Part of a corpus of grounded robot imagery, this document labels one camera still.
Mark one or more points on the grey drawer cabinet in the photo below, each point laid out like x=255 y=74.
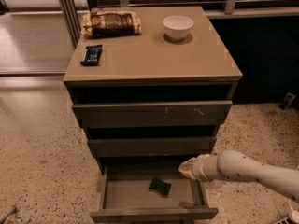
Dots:
x=153 y=68

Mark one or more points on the white ceramic bowl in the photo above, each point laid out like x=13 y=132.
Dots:
x=177 y=27

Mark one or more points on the middle grey drawer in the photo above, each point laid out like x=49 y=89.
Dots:
x=151 y=146

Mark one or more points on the small dark floor object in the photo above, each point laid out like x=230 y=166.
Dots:
x=287 y=101

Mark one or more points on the green yellow sponge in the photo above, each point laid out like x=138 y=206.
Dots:
x=160 y=187

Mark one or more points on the dark blue snack bar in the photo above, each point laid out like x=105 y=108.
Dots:
x=92 y=55

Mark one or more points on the brown snack bag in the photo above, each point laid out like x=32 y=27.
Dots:
x=110 y=23

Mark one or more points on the top grey drawer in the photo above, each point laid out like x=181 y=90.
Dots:
x=161 y=114

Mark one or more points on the dark tool on floor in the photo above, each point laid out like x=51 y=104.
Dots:
x=4 y=218

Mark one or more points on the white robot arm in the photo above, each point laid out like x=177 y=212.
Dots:
x=234 y=166

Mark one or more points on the bottom grey open drawer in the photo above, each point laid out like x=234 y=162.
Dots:
x=126 y=195

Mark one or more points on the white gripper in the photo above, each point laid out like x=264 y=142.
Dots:
x=199 y=168

